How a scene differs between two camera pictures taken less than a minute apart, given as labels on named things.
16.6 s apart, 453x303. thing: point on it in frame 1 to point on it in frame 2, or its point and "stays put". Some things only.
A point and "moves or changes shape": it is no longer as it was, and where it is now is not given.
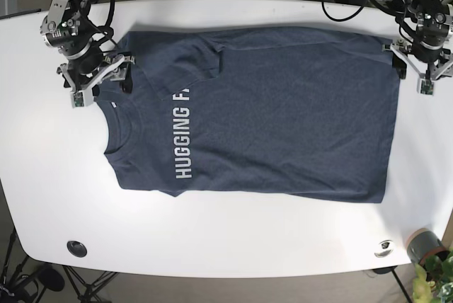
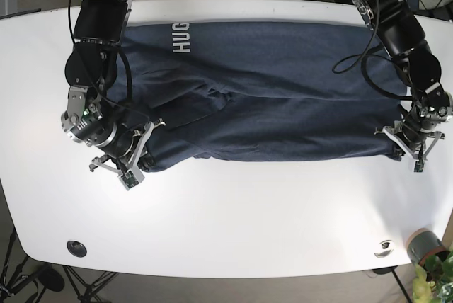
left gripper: [83, 56] to [90, 126]
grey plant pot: [423, 243] stays put
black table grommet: [76, 248] stays put
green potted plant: [433, 282] stays put
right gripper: [433, 30] to [418, 125]
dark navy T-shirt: [270, 112] moves or changes shape
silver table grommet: [384, 248] stays put
